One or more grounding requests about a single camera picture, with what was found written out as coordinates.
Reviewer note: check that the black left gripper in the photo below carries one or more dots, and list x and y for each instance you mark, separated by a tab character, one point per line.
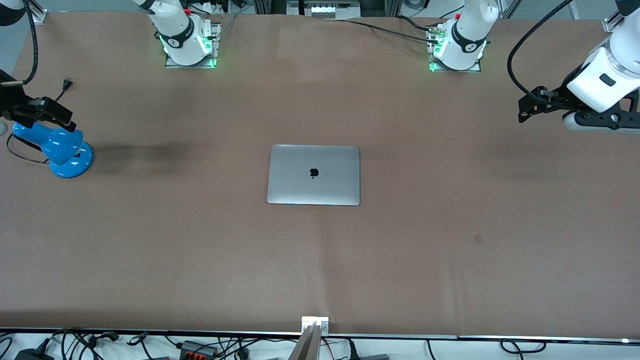
559	97

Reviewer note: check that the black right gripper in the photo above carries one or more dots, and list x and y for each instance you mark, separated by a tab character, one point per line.
11	106

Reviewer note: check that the grey laptop computer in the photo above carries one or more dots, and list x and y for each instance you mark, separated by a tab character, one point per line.
313	175

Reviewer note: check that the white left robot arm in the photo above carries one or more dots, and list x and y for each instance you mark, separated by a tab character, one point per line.
470	35

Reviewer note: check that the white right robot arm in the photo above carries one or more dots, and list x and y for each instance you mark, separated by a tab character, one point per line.
175	30

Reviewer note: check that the blue desk lamp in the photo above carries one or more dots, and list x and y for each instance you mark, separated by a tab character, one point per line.
70	160

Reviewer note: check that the aluminium extrusion bar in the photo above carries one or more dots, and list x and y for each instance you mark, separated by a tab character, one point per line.
574	11
510	9

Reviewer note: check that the brown table cover mat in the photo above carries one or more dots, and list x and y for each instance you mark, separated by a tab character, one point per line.
450	250

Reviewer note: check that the white power strip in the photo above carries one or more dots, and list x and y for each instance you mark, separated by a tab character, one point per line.
215	7

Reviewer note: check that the grey socket strip box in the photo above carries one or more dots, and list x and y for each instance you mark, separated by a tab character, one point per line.
325	10

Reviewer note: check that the black power adapter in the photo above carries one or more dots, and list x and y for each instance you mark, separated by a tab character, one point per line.
32	354

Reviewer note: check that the black box with orange connectors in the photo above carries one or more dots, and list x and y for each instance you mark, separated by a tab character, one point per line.
197	350

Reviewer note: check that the black plug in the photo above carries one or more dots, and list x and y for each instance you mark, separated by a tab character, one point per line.
353	350

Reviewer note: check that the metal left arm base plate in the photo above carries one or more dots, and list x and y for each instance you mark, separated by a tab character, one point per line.
475	67

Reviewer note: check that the aluminium corner post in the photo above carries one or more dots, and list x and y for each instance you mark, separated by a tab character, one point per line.
39	15
612	24

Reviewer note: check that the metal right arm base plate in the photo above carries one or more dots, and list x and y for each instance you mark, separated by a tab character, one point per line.
216	47

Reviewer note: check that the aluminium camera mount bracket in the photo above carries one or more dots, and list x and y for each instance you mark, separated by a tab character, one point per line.
312	332

